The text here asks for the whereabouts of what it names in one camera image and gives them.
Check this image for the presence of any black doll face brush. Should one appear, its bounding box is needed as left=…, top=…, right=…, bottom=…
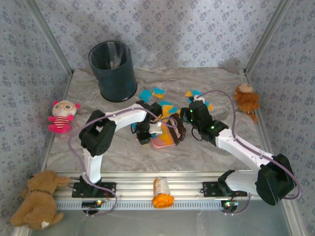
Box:
left=169, top=113, right=187, bottom=146

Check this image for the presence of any yellow cloth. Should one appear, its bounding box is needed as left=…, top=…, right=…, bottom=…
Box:
left=161, top=131, right=174, bottom=146

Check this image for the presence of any pink plastic dustpan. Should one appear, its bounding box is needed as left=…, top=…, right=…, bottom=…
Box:
left=150, top=117, right=178, bottom=149

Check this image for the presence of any brown monkey plush toy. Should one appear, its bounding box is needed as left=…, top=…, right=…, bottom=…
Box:
left=233, top=83, right=261, bottom=123

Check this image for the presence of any dark blue trash bin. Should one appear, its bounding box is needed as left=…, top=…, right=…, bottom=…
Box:
left=88, top=41, right=138, bottom=103

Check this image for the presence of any orange lid plastic jar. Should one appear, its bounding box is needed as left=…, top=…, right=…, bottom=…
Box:
left=152, top=176, right=175, bottom=209

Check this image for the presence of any pink white plush doll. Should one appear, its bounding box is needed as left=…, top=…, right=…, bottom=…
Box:
left=48, top=100, right=81, bottom=134

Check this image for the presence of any tan dog plush toy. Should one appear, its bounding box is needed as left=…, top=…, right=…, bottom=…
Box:
left=9, top=170, right=72, bottom=231

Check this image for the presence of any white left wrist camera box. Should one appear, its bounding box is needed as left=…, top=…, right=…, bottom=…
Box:
left=150, top=122, right=163, bottom=136

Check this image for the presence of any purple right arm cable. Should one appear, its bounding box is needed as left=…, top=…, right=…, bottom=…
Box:
left=194, top=89, right=303, bottom=216

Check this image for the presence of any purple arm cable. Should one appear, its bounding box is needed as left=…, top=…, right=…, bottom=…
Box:
left=68, top=108, right=178, bottom=217
left=194, top=89, right=303, bottom=216

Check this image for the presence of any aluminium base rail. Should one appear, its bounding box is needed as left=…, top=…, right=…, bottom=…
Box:
left=53, top=171, right=261, bottom=201

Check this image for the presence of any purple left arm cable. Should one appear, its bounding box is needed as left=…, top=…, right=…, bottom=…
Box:
left=68, top=108, right=178, bottom=217

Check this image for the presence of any grey slotted cable tray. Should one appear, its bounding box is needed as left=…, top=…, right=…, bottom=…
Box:
left=56, top=199, right=226, bottom=211

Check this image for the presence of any aluminium frame post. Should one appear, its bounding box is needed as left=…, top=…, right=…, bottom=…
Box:
left=23, top=0, right=74, bottom=74
left=243, top=0, right=293, bottom=76

